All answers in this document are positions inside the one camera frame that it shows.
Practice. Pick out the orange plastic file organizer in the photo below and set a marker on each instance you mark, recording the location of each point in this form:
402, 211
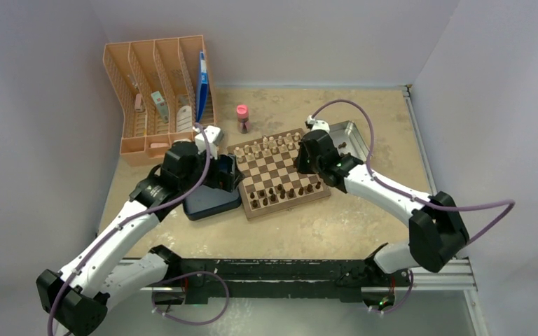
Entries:
164, 86

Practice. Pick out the row of white chess pieces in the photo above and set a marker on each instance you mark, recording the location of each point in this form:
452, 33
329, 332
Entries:
282, 147

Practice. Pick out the teal white small box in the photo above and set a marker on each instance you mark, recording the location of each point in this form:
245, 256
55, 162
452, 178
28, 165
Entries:
161, 106

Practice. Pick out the silver metal tin tray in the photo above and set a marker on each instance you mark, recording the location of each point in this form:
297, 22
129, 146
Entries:
348, 132

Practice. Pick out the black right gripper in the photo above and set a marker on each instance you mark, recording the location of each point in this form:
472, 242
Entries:
299, 164

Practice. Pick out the white striped card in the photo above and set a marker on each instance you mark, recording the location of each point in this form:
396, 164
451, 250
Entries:
184, 119

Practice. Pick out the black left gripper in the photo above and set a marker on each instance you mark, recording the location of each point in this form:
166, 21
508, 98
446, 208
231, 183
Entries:
225, 180

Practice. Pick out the pink small item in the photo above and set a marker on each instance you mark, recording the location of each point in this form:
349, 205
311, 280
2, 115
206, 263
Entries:
138, 103

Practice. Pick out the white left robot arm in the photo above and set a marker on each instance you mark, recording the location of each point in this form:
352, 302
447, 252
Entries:
79, 295

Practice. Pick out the wooden chess board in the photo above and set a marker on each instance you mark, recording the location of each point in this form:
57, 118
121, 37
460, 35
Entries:
259, 176

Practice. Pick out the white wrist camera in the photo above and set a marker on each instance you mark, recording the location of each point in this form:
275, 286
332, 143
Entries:
208, 137
314, 124

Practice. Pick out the dark blue tin lid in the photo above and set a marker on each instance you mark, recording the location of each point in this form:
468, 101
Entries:
207, 201

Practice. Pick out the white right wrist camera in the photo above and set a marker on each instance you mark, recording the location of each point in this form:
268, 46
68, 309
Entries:
314, 124

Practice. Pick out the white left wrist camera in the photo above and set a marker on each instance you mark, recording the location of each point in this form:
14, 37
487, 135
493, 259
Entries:
208, 137

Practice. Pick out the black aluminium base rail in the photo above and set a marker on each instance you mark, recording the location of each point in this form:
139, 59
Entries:
349, 281

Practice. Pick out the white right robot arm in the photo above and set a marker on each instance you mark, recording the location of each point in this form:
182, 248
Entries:
434, 236

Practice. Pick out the pink capped small bottle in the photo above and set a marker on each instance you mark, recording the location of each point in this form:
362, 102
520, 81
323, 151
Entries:
242, 113

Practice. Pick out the blue folder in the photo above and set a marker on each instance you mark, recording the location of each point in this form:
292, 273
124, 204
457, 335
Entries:
202, 87

